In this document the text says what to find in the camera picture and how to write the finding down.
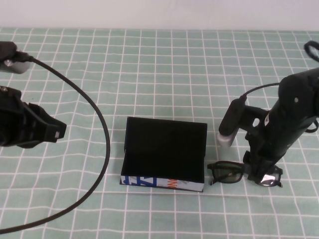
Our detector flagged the thin black gripper cable loop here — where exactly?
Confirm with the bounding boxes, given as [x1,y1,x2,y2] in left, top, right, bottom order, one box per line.
[305,119,319,133]

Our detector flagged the thick black camera cable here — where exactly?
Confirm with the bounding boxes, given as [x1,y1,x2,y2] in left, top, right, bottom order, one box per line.
[16,51,112,235]

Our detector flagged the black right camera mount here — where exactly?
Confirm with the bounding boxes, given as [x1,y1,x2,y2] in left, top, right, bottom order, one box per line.
[218,98,271,136]

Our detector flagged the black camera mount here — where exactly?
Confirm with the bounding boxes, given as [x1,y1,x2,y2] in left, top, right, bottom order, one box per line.
[218,98,271,136]
[0,41,18,60]

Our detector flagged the black framed glasses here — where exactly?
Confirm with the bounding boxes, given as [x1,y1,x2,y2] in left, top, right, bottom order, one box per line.
[206,160,284,189]

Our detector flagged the black arm cable harness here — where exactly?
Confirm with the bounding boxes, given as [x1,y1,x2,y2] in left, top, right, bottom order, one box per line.
[303,40,319,63]

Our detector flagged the black glasses case box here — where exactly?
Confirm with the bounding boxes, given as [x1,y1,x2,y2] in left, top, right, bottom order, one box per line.
[120,116,208,194]

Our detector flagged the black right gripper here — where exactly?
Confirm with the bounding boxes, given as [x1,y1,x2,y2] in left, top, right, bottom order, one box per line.
[243,109,311,185]

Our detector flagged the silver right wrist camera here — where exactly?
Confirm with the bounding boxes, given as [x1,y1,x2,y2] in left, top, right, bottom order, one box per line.
[217,131,236,148]

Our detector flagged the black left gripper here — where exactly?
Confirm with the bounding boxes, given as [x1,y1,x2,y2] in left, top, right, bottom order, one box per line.
[0,86,67,150]

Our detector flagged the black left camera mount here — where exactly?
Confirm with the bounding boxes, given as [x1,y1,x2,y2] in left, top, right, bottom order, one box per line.
[0,41,18,60]

